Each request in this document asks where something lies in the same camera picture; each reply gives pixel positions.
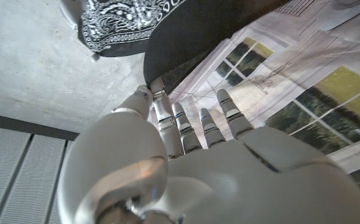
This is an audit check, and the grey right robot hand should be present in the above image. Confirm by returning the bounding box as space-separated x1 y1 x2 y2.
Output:
58 0 101 63

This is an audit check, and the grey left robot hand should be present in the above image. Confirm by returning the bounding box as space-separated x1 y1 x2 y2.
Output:
57 77 360 224

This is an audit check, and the black paisley bandana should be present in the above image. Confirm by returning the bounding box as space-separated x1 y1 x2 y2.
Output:
77 0 292 94

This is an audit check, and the printed window backdrop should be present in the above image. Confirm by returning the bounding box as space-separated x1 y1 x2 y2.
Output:
148 0 360 206

